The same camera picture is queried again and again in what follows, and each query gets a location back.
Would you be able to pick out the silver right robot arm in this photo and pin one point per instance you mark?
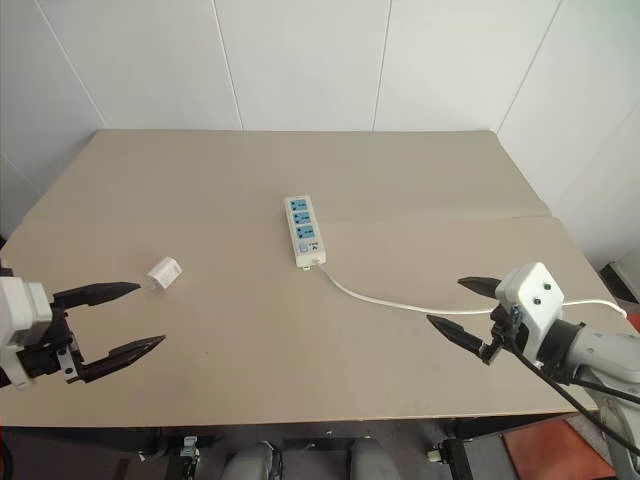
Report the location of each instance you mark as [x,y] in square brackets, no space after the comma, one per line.
[605,357]

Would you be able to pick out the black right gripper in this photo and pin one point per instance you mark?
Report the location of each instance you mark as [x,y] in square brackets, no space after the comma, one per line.
[506,334]

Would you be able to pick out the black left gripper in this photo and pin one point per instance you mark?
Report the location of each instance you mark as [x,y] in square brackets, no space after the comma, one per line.
[47,357]

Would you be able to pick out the grey rounded shape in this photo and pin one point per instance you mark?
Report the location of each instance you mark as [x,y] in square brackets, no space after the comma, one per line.
[247,462]
[372,460]

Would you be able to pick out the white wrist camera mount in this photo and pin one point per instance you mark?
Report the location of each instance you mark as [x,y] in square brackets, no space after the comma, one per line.
[532,287]
[20,310]

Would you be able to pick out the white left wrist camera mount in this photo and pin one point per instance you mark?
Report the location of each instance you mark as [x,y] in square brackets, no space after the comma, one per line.
[20,310]

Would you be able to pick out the white plug adapter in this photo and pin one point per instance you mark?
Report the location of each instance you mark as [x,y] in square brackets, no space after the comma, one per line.
[165,274]

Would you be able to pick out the white power strip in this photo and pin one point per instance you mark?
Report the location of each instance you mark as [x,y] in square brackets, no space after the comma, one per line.
[305,232]

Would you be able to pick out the black floor object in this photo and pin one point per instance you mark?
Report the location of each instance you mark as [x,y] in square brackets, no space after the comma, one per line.
[622,282]

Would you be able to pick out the black under-table frame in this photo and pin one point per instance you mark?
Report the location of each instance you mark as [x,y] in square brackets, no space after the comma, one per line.
[125,450]

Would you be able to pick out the orange floor pad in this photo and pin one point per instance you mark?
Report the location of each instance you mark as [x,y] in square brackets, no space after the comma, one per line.
[550,450]

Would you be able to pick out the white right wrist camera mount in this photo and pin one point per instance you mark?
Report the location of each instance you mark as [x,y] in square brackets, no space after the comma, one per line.
[532,287]

